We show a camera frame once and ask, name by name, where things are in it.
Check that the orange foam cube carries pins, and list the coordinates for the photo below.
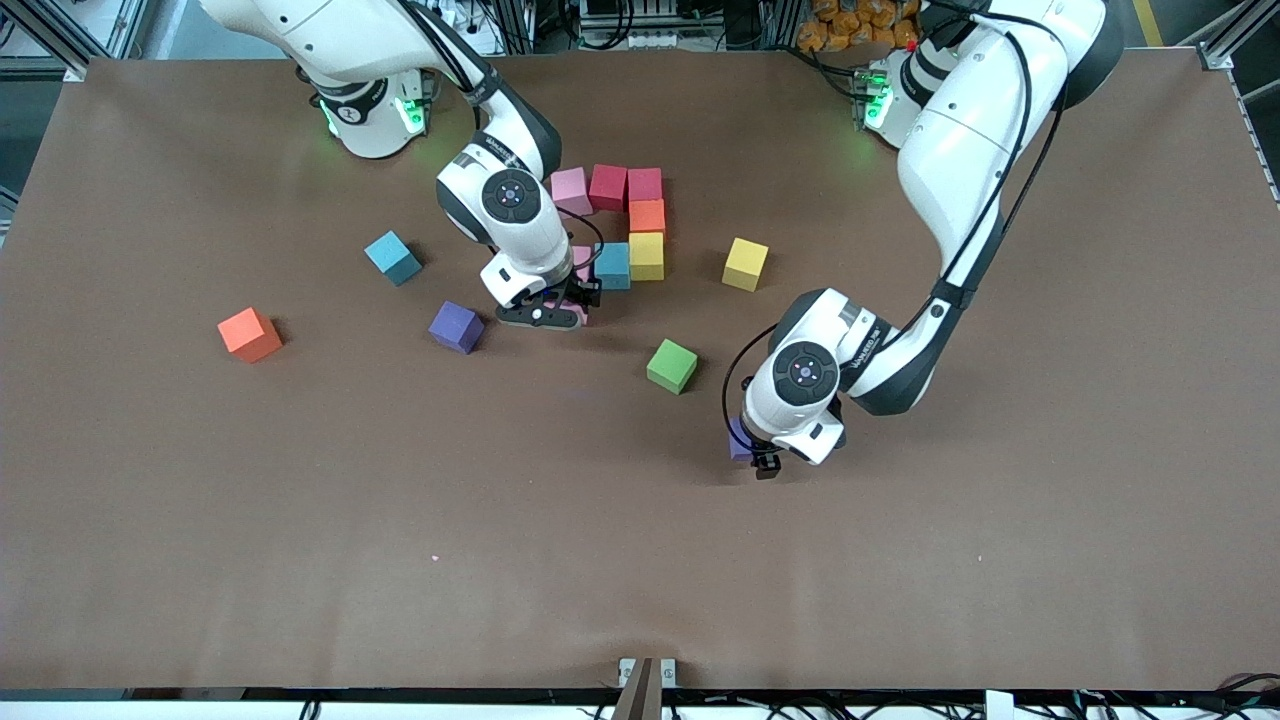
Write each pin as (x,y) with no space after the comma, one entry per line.
(647,216)
(247,333)

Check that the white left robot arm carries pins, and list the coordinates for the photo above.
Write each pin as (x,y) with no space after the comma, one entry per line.
(960,150)

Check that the purple foam cube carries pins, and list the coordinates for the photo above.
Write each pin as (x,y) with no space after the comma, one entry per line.
(455,325)
(738,440)

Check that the teal foam cube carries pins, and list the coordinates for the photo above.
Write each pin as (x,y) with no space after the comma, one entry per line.
(612,266)
(390,257)

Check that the red foam cube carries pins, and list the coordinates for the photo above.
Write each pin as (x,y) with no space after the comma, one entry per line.
(608,187)
(645,184)

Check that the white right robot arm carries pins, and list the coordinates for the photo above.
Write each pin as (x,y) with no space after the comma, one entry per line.
(510,210)

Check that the orange snack bag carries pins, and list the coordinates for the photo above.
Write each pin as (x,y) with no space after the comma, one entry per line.
(850,25)

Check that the light pink foam cube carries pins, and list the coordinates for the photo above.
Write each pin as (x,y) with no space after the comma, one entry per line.
(582,262)
(578,317)
(571,190)

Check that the green foam cube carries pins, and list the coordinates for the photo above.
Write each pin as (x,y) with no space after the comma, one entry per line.
(671,364)

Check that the yellow foam cube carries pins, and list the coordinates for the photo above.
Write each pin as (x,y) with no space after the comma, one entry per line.
(646,256)
(745,264)

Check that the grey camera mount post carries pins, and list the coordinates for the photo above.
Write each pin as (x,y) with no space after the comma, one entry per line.
(640,690)

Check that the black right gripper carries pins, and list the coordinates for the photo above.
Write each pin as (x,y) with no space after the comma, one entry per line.
(581,293)

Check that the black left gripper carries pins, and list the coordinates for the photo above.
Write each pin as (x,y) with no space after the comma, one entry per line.
(766,461)

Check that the aluminium frame rail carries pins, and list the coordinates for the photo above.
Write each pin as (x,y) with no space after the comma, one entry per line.
(1215,57)
(30,68)

